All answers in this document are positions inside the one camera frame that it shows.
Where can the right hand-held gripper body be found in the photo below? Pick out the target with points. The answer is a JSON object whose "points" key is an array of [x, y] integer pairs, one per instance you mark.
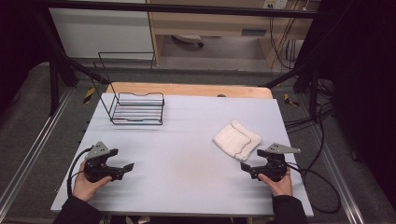
{"points": [[275, 168]]}

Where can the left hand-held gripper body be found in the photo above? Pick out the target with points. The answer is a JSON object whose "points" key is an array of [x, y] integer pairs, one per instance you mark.
{"points": [[95, 169]]}

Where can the white towel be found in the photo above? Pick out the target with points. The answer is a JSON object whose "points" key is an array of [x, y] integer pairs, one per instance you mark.
{"points": [[236, 140]]}

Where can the person's right hand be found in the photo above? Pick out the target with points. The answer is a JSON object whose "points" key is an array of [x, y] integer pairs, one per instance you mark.
{"points": [[280, 188]]}

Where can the person's left hand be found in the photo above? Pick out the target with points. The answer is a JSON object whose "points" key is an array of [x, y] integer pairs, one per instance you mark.
{"points": [[84, 188]]}

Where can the pale lavender table mat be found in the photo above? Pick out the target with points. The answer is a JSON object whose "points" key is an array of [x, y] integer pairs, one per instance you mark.
{"points": [[174, 146]]}

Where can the black metal stand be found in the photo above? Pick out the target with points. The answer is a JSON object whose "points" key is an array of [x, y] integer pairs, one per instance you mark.
{"points": [[313, 77], [59, 62]]}

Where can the white cabinet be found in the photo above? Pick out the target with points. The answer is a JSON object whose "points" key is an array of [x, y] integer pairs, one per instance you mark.
{"points": [[99, 32]]}

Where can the light wooden desk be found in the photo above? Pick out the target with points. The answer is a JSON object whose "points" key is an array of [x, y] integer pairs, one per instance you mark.
{"points": [[218, 25]]}

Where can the office chair base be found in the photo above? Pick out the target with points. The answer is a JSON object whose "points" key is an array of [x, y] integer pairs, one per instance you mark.
{"points": [[188, 39]]}

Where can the aluminium floor rail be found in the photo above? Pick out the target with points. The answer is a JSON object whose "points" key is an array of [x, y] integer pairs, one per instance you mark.
{"points": [[339, 180], [34, 146]]}

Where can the wall power outlet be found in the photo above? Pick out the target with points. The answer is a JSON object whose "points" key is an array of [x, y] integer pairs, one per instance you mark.
{"points": [[275, 3]]}

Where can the black horizontal frame bar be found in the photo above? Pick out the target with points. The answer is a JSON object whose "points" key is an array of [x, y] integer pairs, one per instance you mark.
{"points": [[186, 9]]}

